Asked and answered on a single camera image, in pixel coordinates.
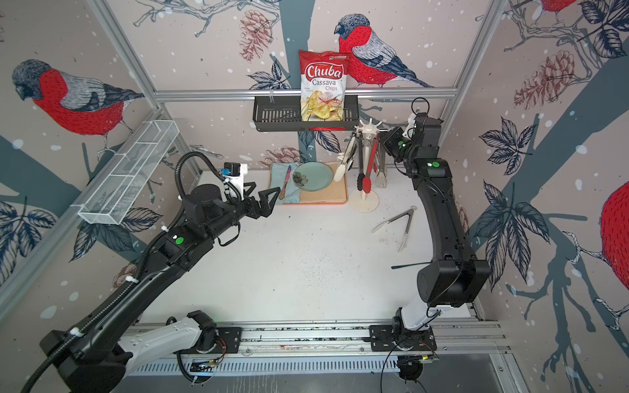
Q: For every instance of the Chuba cassava chips bag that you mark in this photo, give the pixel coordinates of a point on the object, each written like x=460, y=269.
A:
x=323, y=85

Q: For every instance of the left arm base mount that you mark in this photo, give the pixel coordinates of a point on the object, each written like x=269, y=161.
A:
x=214, y=339

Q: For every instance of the cream utensil rack stand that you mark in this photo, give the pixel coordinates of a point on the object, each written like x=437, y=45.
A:
x=359, y=201

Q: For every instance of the red silicone tongs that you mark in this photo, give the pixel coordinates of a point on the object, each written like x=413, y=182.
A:
x=367, y=184

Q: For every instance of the light blue cloth napkin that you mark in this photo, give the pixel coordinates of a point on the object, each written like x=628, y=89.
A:
x=281, y=176

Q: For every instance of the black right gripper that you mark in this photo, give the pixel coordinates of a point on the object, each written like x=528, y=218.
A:
x=395, y=134

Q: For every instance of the green ceramic plate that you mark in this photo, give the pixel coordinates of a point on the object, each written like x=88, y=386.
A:
x=313, y=176

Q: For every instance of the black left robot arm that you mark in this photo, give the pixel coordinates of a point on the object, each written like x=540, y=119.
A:
x=92, y=357

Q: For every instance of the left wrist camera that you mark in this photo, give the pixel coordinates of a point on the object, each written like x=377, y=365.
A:
x=233, y=179

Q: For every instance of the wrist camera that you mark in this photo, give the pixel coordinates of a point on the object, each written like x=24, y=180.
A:
x=233, y=179
x=409, y=130

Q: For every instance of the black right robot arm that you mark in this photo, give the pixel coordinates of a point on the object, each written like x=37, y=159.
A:
x=455, y=275

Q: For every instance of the white mesh wall basket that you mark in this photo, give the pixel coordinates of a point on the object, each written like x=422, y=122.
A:
x=116, y=194

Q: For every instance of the black steel tongs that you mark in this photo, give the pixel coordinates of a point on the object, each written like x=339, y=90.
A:
x=359, y=154

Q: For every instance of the colourful handled knife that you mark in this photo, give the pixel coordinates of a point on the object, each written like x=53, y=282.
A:
x=285, y=183

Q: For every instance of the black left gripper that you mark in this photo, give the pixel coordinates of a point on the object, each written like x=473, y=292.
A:
x=264, y=208

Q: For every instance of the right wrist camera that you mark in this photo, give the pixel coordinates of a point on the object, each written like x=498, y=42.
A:
x=409, y=130

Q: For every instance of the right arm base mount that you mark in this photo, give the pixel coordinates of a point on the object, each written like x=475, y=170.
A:
x=399, y=335

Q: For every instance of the black wire shelf basket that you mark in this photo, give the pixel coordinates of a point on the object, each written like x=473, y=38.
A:
x=283, y=114

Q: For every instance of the orange tray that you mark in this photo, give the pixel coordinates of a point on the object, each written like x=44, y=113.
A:
x=335, y=193

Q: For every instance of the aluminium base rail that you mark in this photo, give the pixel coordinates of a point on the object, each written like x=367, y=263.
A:
x=268, y=349

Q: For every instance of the cream handled utensil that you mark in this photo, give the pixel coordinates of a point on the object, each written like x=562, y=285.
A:
x=381, y=166

